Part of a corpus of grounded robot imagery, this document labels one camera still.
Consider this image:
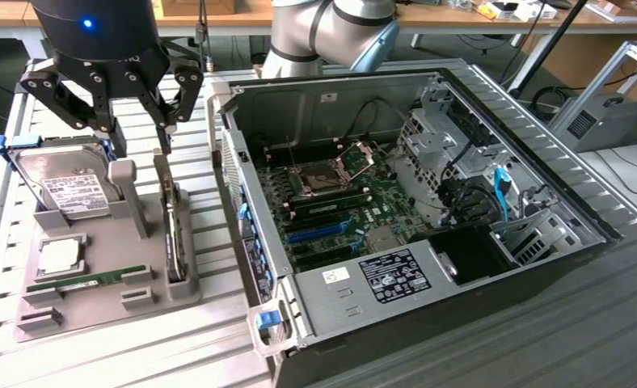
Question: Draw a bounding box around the silver CPU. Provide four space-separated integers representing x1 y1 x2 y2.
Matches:
36 238 81 272

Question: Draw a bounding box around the aluminium profile frame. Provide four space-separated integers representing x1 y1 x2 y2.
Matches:
547 40 637 134

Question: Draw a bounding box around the blue disk carrier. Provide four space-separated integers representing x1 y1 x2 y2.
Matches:
0 131 119 171

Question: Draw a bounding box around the grey parts rack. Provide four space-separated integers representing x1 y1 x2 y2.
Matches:
13 159 205 344

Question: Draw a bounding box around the black expansion slot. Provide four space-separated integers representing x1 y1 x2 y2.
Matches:
296 253 356 272
289 241 352 262

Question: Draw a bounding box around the black open PC case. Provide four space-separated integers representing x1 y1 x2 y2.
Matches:
204 66 622 388

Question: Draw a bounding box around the white cardboard box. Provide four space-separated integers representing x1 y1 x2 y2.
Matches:
515 2 560 21

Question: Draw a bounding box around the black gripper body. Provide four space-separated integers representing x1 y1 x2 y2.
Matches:
29 0 172 100

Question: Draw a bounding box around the thin metal locking lever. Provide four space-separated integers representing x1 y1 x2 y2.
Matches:
285 136 300 171

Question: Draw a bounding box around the silver finned chipset heatsink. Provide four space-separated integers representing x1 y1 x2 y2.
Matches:
365 226 407 251

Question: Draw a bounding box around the Nvidia graphics card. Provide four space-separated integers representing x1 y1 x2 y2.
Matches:
152 147 188 284

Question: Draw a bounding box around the black power wire bundle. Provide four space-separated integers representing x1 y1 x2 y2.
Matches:
436 177 500 227

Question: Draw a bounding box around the CPU socket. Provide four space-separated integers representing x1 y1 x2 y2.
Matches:
289 161 347 200

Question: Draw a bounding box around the grey metal box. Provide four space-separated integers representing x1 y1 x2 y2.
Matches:
563 92 637 154

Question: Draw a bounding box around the blue wire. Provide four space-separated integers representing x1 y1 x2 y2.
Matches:
492 164 515 223

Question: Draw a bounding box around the metal socket cover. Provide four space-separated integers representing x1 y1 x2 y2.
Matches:
332 141 377 183

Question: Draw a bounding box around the silver hard disk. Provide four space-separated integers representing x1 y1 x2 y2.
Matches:
15 139 125 221

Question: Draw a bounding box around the black tripod pole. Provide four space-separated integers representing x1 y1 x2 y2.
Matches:
505 0 588 98

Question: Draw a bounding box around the silver metal disk bay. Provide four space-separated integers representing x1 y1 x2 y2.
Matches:
396 107 514 191

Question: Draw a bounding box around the black labelled RAM stick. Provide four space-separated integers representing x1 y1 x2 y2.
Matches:
288 192 372 217

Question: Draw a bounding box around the blue expansion slot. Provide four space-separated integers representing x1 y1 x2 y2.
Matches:
283 219 352 244

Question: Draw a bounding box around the grey power supply unit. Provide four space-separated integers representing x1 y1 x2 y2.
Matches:
289 238 463 339

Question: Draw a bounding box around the green RAM stick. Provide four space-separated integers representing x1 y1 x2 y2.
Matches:
25 264 152 293

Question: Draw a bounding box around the blue plastic clip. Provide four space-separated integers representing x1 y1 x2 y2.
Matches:
255 310 279 331

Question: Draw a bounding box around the coiled black cable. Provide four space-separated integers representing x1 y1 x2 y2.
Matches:
530 86 572 120

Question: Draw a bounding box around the silver perforated metal bracket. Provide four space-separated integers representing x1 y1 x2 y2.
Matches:
487 208 576 268

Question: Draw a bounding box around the green Dell motherboard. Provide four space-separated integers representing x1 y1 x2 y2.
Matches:
252 137 443 272

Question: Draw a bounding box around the yellow white box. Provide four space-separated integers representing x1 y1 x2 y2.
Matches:
481 0 519 20

